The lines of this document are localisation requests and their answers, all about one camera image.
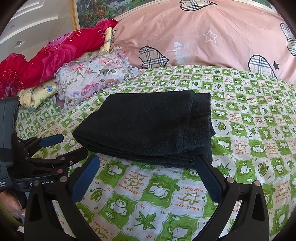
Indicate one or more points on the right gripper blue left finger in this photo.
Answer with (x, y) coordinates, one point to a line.
(82, 177)

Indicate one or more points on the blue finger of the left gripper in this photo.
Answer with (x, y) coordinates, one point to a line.
(51, 140)

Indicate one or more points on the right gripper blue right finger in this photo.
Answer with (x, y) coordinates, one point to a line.
(207, 174)

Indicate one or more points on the black pants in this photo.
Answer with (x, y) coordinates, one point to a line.
(161, 128)

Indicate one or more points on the left hand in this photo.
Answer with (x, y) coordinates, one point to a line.
(12, 205)

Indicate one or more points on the yellow floral cloth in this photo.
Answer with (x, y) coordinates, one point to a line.
(32, 97)

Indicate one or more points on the floral white cloth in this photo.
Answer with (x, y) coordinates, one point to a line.
(92, 73)

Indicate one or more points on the red floral blanket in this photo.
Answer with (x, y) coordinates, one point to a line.
(17, 73)

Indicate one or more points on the white door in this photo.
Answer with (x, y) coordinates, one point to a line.
(34, 25)

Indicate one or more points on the landscape painting headboard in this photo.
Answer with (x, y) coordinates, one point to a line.
(104, 10)

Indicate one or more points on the pink plaid-heart quilt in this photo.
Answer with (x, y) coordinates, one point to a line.
(233, 34)

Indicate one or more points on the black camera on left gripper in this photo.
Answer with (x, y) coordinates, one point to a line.
(9, 115)

